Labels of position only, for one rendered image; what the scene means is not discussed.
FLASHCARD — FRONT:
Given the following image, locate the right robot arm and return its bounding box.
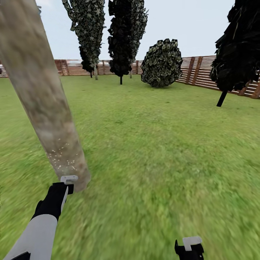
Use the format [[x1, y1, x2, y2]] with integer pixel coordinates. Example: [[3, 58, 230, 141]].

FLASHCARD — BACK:
[[174, 236, 204, 260]]

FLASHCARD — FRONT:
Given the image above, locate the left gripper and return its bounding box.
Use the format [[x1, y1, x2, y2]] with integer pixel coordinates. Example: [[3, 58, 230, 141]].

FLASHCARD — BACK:
[[67, 184, 74, 194]]

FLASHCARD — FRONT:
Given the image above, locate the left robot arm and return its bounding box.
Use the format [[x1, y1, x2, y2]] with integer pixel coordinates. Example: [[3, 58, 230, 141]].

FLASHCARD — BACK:
[[3, 175, 78, 260]]

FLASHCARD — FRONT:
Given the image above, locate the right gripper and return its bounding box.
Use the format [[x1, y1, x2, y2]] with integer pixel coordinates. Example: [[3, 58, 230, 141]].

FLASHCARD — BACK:
[[174, 240, 204, 260]]

